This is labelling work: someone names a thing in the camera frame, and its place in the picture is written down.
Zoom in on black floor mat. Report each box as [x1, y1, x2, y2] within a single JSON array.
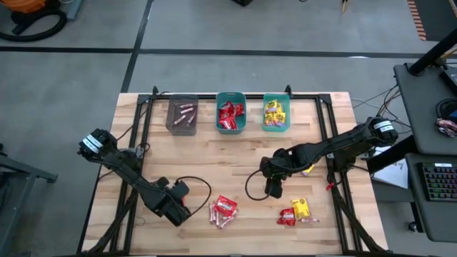
[[413, 0, 457, 42]]

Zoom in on pink patterned pouch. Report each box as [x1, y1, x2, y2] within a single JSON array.
[[435, 118, 457, 138]]

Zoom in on black coiled cable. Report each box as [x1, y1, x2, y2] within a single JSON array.
[[435, 98, 457, 121]]

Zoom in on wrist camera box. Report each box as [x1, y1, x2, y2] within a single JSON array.
[[264, 177, 285, 200], [173, 179, 191, 198]]

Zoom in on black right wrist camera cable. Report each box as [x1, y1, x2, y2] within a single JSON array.
[[244, 168, 272, 202]]

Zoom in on black desk leg bar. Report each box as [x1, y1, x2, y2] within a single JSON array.
[[366, 135, 418, 175]]

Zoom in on grey desk with cables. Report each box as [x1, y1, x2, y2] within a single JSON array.
[[393, 62, 457, 156]]

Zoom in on grey translucent plastic bin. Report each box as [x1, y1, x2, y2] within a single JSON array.
[[165, 94, 199, 137]]

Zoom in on dark teal plastic bin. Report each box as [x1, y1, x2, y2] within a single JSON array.
[[215, 91, 248, 136]]

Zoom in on backlit computer keyboard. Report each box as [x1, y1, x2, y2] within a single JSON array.
[[420, 162, 457, 203]]

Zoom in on mint green plastic bin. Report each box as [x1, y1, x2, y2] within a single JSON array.
[[262, 93, 291, 133]]

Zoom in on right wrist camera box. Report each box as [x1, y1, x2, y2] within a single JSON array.
[[264, 177, 285, 200]]

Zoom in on black aluminium table frame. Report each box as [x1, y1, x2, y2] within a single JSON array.
[[76, 85, 388, 256]]

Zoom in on grey metal table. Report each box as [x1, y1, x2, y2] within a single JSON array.
[[0, 142, 60, 257]]

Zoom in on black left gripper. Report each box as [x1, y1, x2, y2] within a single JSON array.
[[143, 177, 192, 228]]

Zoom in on black monitor pole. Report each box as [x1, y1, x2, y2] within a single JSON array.
[[408, 27, 457, 76]]

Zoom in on black left wrist camera cable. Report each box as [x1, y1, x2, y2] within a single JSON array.
[[174, 175, 212, 218]]

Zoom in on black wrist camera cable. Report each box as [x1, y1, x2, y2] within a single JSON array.
[[244, 168, 272, 202], [174, 175, 212, 218]]

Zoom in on orange vacuum cleaner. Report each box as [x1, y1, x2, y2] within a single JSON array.
[[0, 0, 47, 14]]

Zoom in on black desk device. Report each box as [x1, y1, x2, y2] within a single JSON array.
[[438, 66, 457, 96]]

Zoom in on black vacuum hose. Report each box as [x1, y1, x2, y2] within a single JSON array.
[[0, 6, 68, 43]]

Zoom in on black floor cable bundle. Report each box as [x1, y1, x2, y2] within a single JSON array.
[[351, 84, 411, 131]]

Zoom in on grey desk with keyboard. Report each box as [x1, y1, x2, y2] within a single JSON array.
[[405, 153, 457, 243]]

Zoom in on white paper sheet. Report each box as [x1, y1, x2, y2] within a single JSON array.
[[371, 145, 410, 190]]

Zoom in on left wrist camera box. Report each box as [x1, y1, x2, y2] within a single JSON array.
[[173, 179, 191, 198]]

